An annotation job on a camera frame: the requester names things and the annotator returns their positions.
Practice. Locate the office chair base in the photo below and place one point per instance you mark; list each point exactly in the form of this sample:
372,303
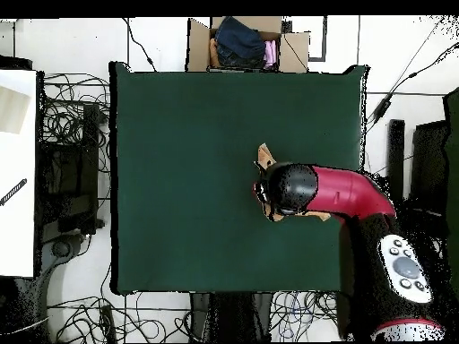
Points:
61,249

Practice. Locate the dark green draped cloth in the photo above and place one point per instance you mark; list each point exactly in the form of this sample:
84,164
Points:
453,179

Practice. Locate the black power strip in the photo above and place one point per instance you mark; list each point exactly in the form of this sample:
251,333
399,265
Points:
107,322

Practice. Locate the black striped tool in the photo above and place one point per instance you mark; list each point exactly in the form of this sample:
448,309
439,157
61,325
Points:
14,191

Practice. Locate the black chair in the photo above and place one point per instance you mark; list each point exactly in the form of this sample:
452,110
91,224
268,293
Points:
426,161

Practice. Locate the beige paper sheet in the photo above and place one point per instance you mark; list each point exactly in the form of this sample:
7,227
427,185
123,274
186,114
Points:
12,111

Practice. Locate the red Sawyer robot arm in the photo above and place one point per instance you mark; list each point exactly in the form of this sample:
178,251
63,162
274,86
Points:
344,193

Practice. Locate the tan cloth in box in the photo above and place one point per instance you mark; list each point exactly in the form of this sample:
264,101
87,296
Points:
214,53

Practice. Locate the pink cloth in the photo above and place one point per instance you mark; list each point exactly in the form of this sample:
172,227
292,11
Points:
270,53

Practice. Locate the black floor frame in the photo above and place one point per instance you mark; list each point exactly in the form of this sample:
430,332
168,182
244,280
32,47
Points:
324,39

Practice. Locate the open cardboard box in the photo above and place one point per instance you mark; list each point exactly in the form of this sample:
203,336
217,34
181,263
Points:
199,50

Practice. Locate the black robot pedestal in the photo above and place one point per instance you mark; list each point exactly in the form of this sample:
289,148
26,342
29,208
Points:
233,315

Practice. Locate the tan terry towel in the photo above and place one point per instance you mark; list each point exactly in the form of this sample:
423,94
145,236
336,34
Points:
265,156

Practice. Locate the dark green table cloth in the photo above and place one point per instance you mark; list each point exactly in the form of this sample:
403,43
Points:
179,143

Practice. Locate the white desk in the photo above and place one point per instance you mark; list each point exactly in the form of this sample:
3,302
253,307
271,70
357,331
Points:
18,215

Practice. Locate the black equipment rack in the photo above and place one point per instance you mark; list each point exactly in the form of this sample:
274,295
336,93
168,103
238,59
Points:
71,179

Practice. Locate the blue denim jeans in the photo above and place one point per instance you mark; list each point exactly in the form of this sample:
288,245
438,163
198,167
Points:
240,43

